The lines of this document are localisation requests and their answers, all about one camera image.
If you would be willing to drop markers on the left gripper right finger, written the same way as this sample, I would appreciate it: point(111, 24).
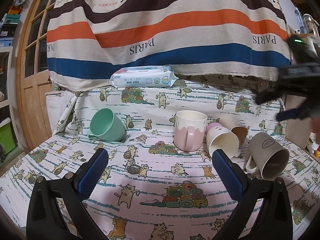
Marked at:
point(274, 220)

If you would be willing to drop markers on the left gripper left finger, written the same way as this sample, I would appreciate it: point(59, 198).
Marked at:
point(44, 218)

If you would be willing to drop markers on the white pink paper cup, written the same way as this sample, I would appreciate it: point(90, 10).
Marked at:
point(220, 138)

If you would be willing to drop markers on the beige square cup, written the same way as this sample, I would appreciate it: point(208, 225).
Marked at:
point(238, 129)

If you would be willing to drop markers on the mint green plastic cup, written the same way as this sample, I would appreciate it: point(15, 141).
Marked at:
point(105, 125)

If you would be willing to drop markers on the person's right hand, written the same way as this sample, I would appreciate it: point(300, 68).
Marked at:
point(315, 128)

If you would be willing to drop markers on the striped Paris cloth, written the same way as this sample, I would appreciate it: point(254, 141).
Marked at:
point(89, 40)

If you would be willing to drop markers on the cat print bed sheet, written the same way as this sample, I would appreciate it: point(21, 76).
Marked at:
point(150, 188)

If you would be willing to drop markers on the pink white drip mug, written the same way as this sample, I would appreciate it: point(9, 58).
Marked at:
point(190, 127)

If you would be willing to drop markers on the baby wipes pack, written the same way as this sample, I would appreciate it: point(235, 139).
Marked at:
point(143, 76)

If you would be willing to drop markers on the wooden glass door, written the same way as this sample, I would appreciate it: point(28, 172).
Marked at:
point(33, 80)

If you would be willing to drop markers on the grey mug white handle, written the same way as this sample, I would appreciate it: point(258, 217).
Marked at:
point(267, 156)

